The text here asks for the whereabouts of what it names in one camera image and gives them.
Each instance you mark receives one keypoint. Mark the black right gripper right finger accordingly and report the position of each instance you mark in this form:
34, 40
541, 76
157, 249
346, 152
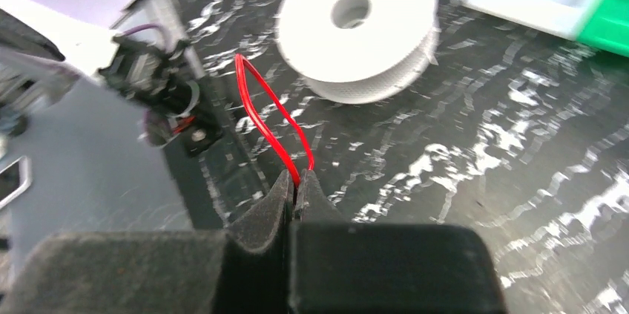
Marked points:
336, 266

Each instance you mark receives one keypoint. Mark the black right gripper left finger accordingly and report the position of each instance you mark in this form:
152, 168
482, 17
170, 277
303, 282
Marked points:
238, 269

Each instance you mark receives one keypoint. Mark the green plastic bin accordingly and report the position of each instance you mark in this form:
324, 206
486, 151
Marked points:
607, 28

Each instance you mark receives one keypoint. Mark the white plastic cable spool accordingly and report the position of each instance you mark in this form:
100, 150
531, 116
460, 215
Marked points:
358, 51

